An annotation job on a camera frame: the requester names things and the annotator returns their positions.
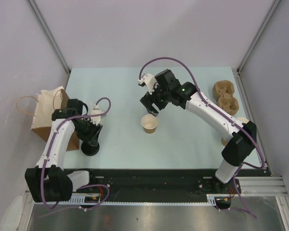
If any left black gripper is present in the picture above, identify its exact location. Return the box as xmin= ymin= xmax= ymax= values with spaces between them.
xmin=74 ymin=117 xmax=103 ymax=147

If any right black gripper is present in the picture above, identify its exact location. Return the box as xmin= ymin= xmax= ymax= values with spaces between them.
xmin=140 ymin=81 xmax=171 ymax=117

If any brown paper coffee cup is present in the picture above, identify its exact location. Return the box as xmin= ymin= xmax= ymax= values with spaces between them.
xmin=141 ymin=114 xmax=158 ymax=134

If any black plastic cup lid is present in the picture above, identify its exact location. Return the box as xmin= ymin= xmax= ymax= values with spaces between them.
xmin=81 ymin=142 xmax=100 ymax=156

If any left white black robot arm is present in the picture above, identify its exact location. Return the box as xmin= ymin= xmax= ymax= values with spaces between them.
xmin=25 ymin=99 xmax=103 ymax=203

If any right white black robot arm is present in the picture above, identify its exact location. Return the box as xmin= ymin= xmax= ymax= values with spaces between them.
xmin=138 ymin=69 xmax=257 ymax=193

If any brown paper takeout bag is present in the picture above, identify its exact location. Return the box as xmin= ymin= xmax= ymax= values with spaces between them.
xmin=16 ymin=85 xmax=80 ymax=152

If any brown pulp cup carrier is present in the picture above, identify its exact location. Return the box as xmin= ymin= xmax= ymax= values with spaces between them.
xmin=212 ymin=80 xmax=239 ymax=116

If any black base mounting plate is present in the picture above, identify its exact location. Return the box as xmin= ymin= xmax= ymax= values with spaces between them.
xmin=39 ymin=168 xmax=272 ymax=205

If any stack of paper cups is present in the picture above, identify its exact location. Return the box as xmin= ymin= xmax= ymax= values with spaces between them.
xmin=221 ymin=117 xmax=249 ymax=146

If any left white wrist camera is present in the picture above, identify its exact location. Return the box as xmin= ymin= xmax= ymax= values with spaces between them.
xmin=89 ymin=104 xmax=105 ymax=125

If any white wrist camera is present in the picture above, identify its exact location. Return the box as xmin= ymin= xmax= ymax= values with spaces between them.
xmin=89 ymin=104 xmax=105 ymax=125
xmin=138 ymin=74 xmax=157 ymax=95

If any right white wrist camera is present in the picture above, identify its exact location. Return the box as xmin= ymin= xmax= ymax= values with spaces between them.
xmin=138 ymin=74 xmax=157 ymax=95

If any white slotted cable duct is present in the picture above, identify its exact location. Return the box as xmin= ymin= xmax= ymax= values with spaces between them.
xmin=35 ymin=195 xmax=87 ymax=203

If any aluminium frame rail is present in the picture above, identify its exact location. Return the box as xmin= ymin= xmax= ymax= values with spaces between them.
xmin=237 ymin=177 xmax=288 ymax=196

